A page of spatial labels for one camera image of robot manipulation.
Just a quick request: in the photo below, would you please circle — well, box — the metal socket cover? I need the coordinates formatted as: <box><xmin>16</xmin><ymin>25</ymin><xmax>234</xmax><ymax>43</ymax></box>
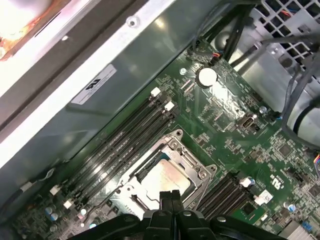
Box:
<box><xmin>119</xmin><ymin>136</ymin><xmax>212</xmax><ymax>210</ymax></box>

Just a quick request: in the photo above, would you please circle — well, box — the black RAM slot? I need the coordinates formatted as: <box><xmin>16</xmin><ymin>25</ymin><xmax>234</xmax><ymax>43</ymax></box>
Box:
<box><xmin>209</xmin><ymin>186</ymin><xmax>253</xmax><ymax>220</ymax></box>
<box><xmin>58</xmin><ymin>96</ymin><xmax>167</xmax><ymax>201</ymax></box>
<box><xmin>192</xmin><ymin>171</ymin><xmax>235</xmax><ymax>211</ymax></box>
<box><xmin>72</xmin><ymin>109</ymin><xmax>181</xmax><ymax>215</ymax></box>

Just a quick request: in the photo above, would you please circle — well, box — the silver disk cage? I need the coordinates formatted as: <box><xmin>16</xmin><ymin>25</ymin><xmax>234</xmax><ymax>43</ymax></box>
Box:
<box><xmin>224</xmin><ymin>0</ymin><xmax>320</xmax><ymax>151</ymax></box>

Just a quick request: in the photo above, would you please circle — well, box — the round coin battery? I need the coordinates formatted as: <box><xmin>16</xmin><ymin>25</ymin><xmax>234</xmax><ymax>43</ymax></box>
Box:
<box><xmin>195</xmin><ymin>66</ymin><xmax>218</xmax><ymax>88</ymax></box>

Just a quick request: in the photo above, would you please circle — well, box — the silver CPU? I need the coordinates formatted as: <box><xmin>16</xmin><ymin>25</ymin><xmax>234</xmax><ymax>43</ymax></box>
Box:
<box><xmin>138</xmin><ymin>158</ymin><xmax>192</xmax><ymax>203</ymax></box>

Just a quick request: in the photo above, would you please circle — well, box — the RAM slot with white clips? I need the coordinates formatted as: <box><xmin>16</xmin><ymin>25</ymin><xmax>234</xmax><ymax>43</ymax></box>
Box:
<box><xmin>62</xmin><ymin>101</ymin><xmax>175</xmax><ymax>210</ymax></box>
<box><xmin>49</xmin><ymin>87</ymin><xmax>161</xmax><ymax>196</ymax></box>
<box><xmin>199</xmin><ymin>174</ymin><xmax>253</xmax><ymax>216</ymax></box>

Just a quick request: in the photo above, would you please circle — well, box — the metal CPU socket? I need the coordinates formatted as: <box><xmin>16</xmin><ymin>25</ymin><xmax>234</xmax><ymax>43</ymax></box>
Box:
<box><xmin>116</xmin><ymin>128</ymin><xmax>218</xmax><ymax>227</ymax></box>

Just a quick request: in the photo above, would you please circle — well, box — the silver finned heatsink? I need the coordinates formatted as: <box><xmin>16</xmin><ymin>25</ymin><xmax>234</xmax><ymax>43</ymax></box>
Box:
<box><xmin>274</xmin><ymin>221</ymin><xmax>310</xmax><ymax>240</ymax></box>

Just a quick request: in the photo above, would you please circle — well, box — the white case label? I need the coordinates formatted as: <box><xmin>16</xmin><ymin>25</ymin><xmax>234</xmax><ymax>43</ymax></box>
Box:
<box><xmin>70</xmin><ymin>63</ymin><xmax>118</xmax><ymax>105</ymax></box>

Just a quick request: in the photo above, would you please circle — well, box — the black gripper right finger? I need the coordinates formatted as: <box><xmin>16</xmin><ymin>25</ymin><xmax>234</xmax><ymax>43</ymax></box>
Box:
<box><xmin>172</xmin><ymin>190</ymin><xmax>285</xmax><ymax>240</ymax></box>

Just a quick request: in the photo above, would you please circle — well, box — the blue expansion slot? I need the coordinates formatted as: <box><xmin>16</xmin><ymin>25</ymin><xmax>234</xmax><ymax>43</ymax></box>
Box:
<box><xmin>300</xmin><ymin>220</ymin><xmax>313</xmax><ymax>232</ymax></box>

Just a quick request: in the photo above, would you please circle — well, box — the grey cable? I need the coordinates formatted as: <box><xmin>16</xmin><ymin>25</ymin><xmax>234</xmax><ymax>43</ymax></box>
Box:
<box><xmin>279</xmin><ymin>53</ymin><xmax>320</xmax><ymax>131</ymax></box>

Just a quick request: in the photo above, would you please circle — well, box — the black PC case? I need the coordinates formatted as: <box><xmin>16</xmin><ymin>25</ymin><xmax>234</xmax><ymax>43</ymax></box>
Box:
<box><xmin>0</xmin><ymin>0</ymin><xmax>320</xmax><ymax>240</ymax></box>

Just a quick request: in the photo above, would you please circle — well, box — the metal USB port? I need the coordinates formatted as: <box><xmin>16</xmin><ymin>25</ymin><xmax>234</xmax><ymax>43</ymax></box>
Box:
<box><xmin>237</xmin><ymin>114</ymin><xmax>257</xmax><ymax>131</ymax></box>

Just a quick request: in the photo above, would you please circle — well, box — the green motherboard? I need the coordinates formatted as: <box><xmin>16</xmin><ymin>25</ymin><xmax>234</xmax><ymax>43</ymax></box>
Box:
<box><xmin>0</xmin><ymin>37</ymin><xmax>320</xmax><ymax>240</ymax></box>

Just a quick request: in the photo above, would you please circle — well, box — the metal locking lever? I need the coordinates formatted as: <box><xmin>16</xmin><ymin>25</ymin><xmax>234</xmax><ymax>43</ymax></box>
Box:
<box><xmin>82</xmin><ymin>199</ymin><xmax>114</xmax><ymax>225</ymax></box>

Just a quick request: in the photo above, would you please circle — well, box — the thin grey wire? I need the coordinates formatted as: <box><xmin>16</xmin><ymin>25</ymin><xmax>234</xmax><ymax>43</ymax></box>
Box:
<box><xmin>18</xmin><ymin>167</ymin><xmax>56</xmax><ymax>194</ymax></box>

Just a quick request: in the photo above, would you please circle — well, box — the black cable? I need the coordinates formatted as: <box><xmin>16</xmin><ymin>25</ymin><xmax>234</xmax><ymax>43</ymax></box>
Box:
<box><xmin>219</xmin><ymin>4</ymin><xmax>253</xmax><ymax>62</ymax></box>

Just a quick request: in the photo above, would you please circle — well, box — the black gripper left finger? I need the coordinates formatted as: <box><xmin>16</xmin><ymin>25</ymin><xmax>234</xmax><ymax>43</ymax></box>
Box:
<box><xmin>74</xmin><ymin>190</ymin><xmax>174</xmax><ymax>240</ymax></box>

